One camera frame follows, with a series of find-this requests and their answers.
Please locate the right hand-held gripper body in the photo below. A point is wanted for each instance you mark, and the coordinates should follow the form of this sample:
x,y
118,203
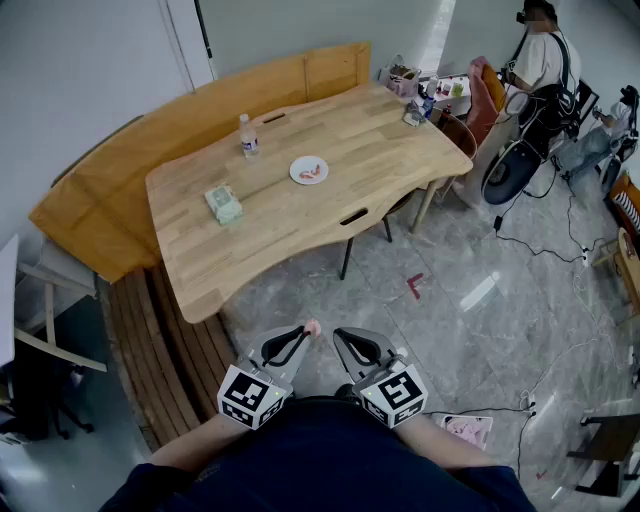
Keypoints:
x,y
395,392

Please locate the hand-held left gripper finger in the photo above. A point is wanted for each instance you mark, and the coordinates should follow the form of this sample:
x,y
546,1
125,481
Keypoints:
x,y
272,333
300,352

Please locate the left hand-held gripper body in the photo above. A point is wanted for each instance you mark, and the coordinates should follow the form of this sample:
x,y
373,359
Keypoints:
x,y
250,395

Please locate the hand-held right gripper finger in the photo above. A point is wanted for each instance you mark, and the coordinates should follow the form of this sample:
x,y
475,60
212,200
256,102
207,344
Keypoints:
x,y
347,357
382,345

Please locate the white plate with food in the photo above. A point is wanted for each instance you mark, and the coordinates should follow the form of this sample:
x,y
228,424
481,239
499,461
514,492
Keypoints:
x,y
320,162

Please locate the person's right forearm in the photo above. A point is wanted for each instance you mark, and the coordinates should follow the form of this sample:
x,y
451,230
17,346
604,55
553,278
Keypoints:
x,y
445,442

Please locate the person's left forearm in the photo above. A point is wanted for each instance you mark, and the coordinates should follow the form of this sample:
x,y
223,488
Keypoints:
x,y
200,442

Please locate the person's black shoe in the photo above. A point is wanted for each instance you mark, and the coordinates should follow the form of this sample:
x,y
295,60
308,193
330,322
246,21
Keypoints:
x,y
345,391

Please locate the pink printed bag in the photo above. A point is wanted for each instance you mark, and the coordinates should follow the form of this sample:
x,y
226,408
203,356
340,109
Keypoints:
x,y
467,430

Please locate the chair with black legs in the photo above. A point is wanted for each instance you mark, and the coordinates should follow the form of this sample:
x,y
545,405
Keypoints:
x,y
346,257

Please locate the person's dark blue shirt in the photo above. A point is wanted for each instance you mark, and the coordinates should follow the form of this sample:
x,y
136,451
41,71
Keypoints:
x,y
325,465

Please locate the green wet wipes pack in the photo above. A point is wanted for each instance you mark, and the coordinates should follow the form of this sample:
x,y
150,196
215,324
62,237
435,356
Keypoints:
x,y
224,205

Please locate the black power adapter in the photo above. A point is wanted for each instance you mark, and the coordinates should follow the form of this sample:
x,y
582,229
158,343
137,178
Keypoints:
x,y
498,222

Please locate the clear plastic water bottle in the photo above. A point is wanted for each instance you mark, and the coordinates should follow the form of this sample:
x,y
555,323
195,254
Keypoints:
x,y
249,140

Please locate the black round stool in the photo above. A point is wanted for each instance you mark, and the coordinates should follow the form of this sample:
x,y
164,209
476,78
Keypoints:
x,y
510,172

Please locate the black office chair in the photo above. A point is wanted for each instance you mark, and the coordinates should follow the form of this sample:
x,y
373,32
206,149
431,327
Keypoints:
x,y
35,405

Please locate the white power strip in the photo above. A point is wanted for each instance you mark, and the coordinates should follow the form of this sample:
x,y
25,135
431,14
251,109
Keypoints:
x,y
585,257

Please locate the large wooden board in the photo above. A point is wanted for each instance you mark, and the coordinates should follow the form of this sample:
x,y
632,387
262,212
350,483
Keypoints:
x,y
125,165

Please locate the brown curved wooden chair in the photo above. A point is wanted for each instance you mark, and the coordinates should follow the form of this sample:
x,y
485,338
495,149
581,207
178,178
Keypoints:
x,y
460,135

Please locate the grey crumpled cloth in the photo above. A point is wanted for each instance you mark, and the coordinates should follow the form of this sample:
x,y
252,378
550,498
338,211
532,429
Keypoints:
x,y
414,115

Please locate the small blue label bottle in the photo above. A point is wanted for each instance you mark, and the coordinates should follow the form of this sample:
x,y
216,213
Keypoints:
x,y
428,106

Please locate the pink cloth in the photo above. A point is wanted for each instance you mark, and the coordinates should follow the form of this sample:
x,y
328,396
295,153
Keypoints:
x,y
480,110

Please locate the light wooden chair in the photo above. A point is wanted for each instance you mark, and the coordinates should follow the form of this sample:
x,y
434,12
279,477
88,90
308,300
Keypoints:
x,y
625,265

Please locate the white side table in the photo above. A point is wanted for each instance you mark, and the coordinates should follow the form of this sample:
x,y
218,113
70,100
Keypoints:
x,y
462,102

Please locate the small white bottle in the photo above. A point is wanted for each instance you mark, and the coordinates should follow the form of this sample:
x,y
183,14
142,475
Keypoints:
x,y
432,86

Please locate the small green container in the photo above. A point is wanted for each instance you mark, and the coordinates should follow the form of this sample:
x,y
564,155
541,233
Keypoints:
x,y
457,90

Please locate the orange striped cushion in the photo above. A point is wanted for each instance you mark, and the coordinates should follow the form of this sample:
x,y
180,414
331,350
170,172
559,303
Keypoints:
x,y
627,200

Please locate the brown slatted wooden frame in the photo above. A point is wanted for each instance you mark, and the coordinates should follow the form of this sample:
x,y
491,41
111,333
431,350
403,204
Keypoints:
x,y
165,350

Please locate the white wooden frame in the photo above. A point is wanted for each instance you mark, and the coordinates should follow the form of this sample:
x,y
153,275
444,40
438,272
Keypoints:
x,y
50,310

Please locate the black vertical wall strip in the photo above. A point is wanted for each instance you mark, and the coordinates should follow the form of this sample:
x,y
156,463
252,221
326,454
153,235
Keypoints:
x,y
205,35

